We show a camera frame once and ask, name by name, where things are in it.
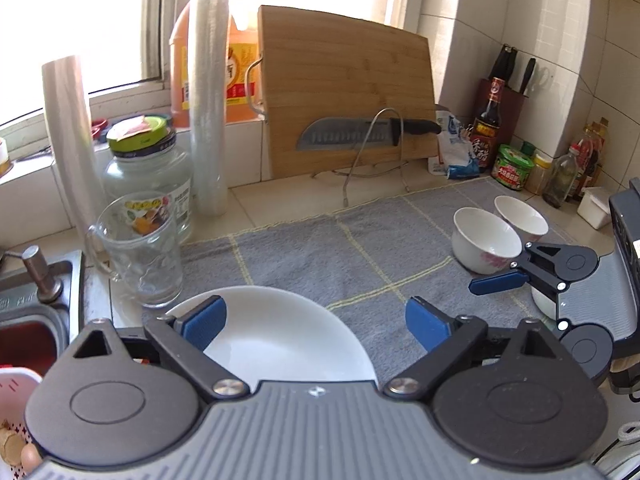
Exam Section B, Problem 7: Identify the grey checked dish towel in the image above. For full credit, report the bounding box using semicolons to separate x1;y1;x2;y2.
142;177;608;386

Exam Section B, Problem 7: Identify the wire board rack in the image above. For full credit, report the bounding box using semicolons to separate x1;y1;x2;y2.
310;107;416;206

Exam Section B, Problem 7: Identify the dark soy sauce bottle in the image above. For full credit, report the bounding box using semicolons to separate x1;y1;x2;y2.
470;76;502;168

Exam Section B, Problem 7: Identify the yellow-lid glass jar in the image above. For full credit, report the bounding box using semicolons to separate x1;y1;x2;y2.
525;152;555;196

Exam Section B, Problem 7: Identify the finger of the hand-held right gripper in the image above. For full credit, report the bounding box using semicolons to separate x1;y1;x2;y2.
468;241;568;297

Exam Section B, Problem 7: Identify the tall plastic wrap roll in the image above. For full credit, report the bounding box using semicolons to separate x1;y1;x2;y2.
189;0;232;217

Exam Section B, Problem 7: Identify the white fruit-print plate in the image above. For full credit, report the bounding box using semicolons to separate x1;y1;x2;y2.
165;285;378;396

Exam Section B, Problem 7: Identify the green-lid sauce jar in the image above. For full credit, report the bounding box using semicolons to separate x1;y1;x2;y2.
491;144;536;191

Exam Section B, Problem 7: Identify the glass jar green lid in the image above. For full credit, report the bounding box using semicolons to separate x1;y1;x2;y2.
102;115;195;246

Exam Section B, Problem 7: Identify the orange liquid jug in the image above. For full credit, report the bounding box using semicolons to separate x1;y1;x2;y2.
169;0;261;128

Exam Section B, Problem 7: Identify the brown seasoning bottle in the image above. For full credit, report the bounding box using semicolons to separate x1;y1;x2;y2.
590;117;611;186

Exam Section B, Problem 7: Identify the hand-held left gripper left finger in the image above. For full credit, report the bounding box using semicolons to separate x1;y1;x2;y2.
70;295;251;402

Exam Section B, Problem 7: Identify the steel kitchen sink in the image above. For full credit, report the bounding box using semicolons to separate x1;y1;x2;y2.
0;250;86;376

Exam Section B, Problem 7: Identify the white plastic box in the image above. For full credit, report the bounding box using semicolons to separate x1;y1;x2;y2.
577;186;612;230

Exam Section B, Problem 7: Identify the brown egg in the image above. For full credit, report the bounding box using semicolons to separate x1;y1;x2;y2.
21;442;41;473

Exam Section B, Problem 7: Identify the broken eggshell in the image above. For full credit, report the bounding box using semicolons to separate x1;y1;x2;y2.
0;422;23;461

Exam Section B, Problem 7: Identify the brown knife block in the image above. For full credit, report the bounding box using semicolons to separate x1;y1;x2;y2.
475;77;526;146

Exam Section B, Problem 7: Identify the red plastic basin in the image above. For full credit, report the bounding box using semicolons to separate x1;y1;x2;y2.
0;320;66;376

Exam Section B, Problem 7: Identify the clear glass mug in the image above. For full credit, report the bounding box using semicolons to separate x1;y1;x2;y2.
85;192;185;308

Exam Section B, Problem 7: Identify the wooden cutting board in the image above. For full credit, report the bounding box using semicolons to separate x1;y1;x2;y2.
257;5;443;181

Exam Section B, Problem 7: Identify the red-cap seasoning bottle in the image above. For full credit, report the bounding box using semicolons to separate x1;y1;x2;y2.
570;137;596;201

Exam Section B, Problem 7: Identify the white pink-flower bowl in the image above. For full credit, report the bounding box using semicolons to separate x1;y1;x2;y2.
451;207;524;275
494;195;550;246
530;285;563;321

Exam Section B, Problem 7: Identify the steel soap dispenser pump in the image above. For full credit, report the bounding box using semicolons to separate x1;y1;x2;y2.
20;245;63;303

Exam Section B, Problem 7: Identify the white colander basket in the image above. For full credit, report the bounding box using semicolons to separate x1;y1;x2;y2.
0;367;43;478

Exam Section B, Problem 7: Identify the black-handled kitchen knife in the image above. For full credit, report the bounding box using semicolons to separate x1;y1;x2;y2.
295;116;443;152

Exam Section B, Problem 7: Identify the white blue salt bag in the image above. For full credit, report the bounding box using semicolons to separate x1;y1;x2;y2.
432;110;481;181

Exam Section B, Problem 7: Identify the clear glass oil bottle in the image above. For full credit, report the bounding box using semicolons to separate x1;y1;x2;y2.
542;150;578;208

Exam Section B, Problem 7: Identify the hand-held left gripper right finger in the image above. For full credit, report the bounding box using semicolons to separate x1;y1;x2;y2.
382;296;561;402

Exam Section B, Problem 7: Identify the short plastic wrap roll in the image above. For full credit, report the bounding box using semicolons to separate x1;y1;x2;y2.
41;55;108;251

